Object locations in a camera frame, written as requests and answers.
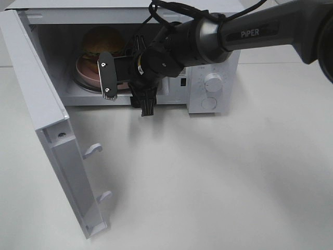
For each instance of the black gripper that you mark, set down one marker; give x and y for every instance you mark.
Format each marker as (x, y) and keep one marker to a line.
(143, 67)

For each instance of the burger with lettuce and cheese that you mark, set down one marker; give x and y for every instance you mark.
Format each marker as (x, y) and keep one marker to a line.
(102, 39)

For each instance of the pink round plate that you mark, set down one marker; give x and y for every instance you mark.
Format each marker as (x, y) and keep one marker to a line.
(86, 73)

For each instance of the white timer knob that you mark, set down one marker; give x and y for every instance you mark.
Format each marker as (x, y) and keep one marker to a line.
(213, 82)

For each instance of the round white door button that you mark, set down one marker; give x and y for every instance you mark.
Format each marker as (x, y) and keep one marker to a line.
(209, 103)

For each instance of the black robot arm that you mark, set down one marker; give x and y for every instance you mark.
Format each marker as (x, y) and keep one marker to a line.
(193, 37)

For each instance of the white microwave oven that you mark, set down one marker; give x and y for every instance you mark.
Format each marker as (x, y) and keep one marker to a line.
(61, 26)

